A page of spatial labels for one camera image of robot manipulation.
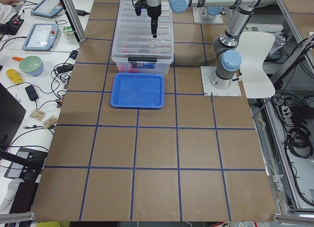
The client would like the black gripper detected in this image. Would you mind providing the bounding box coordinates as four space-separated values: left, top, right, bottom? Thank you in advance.
145 0 161 38

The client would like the clear plastic box lid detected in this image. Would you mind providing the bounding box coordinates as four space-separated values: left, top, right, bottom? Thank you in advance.
111 0 174 64

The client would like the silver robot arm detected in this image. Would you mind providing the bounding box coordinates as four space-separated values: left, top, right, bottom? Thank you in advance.
168 0 275 89

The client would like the clear plastic storage box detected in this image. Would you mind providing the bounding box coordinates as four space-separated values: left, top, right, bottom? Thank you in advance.
111 0 175 75

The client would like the blue plastic tray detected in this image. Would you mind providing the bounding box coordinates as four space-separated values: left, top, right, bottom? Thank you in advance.
110 73 164 109

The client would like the green white carton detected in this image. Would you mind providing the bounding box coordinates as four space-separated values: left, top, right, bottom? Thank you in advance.
62 26 76 40

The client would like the white chair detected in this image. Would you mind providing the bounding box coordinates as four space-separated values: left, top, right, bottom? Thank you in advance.
235 31 275 99

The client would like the blue teach pendant far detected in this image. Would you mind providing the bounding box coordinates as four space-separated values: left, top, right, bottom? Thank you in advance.
31 0 63 18

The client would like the blue teach pendant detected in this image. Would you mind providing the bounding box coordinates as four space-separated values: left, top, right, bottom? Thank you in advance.
22 23 59 51
31 0 63 18

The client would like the blue teach pendant near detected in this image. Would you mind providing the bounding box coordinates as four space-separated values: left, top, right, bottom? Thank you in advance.
22 23 59 51

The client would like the green bowl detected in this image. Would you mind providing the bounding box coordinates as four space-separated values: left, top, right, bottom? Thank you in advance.
19 55 44 76

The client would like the orange carrot toy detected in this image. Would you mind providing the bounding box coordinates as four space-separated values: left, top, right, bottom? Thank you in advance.
12 56 23 62

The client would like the black power adapter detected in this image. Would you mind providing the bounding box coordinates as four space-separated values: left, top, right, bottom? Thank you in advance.
25 85 39 101

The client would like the snack bag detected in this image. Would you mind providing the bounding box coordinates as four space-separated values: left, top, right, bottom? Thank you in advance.
43 116 58 129
30 109 46 121

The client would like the yellow ridged object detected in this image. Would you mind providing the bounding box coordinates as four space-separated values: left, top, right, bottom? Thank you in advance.
5 69 23 84

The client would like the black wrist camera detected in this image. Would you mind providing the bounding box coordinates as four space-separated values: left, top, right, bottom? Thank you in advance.
134 0 145 16

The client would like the black box latch handle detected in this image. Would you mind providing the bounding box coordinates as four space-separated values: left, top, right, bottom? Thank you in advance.
128 56 157 63

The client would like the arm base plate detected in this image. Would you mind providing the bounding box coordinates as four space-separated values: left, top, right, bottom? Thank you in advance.
201 66 241 97
192 6 223 25

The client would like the aluminium frame post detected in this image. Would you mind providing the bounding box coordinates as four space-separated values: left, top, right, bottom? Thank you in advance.
59 0 86 43

